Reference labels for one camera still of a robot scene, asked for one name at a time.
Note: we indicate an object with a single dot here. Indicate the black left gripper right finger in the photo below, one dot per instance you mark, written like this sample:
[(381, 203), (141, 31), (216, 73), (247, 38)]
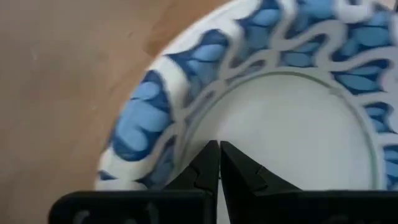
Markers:
[(264, 202)]

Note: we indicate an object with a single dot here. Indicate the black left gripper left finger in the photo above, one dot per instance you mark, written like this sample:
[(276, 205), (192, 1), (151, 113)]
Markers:
[(186, 202)]

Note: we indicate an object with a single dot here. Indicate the blue patterned white paper bowl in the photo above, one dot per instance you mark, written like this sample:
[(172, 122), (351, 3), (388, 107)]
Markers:
[(280, 124)]

